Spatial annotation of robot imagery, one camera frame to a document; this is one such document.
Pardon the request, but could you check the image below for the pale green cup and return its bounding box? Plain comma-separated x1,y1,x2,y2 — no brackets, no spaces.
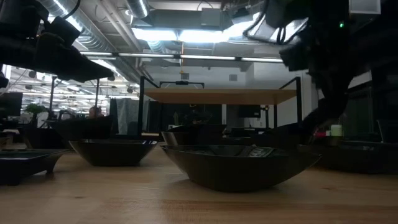
330,124,343,138

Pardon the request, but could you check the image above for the grey ceiling unit box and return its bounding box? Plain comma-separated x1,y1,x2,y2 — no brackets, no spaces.
200,7,222,27

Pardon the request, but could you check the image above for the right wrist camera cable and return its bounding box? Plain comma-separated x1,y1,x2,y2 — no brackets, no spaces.
243,11,309,45

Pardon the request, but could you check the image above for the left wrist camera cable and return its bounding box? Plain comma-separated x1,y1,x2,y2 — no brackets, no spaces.
62,0,82,20

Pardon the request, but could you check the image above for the black leaf-shaped mini plate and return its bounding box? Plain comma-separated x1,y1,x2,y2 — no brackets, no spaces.
160,144,322,193

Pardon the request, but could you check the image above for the long LED light bar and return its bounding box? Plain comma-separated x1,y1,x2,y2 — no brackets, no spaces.
80,51,284,64

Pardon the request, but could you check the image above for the thin yellow hanging cord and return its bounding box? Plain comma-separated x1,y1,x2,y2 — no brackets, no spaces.
179,42,185,75

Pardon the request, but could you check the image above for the white ceiling box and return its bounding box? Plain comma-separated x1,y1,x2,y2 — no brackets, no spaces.
348,0,382,16

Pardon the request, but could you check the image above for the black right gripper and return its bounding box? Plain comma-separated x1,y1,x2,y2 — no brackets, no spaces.
303,30,373,131

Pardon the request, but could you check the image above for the grey partition screen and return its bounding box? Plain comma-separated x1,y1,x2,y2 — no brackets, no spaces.
108,98,141,135

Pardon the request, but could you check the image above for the black wall monitor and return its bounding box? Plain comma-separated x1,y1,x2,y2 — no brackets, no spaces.
238,104,262,119

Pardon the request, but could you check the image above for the black wavy-cornered mini plate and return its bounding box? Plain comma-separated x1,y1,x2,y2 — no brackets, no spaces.
248,121,317,147

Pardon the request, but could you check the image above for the black square mini plate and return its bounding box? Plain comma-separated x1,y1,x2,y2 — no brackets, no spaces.
0,148,71,187

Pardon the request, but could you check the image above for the black camera rig bar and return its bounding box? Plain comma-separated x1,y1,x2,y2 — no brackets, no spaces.
159,80,205,90

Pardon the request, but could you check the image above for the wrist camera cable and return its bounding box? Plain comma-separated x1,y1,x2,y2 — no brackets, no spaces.
62,0,82,20
243,11,309,45

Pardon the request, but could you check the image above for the dark computer monitor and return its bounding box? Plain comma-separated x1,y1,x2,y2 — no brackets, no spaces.
0,91,24,118

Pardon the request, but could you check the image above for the black rounded mini plate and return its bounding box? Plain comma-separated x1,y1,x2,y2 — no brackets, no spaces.
297,139,398,174
68,139,159,167

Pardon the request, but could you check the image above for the small green background plant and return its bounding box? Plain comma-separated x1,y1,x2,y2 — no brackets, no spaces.
24,103,48,125

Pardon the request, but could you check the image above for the person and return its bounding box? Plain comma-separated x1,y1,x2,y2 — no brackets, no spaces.
88,105,106,119

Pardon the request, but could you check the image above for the small silver ceiling duct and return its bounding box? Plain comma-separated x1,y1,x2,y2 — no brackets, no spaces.
125,0,150,19

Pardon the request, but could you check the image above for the wooden shelf with black legs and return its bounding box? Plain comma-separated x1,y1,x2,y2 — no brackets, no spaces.
137,75,303,139

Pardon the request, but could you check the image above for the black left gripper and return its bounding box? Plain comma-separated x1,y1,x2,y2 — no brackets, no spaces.
0,32,115,84

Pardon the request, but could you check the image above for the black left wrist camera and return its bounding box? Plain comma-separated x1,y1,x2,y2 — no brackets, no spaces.
43,16,82,48

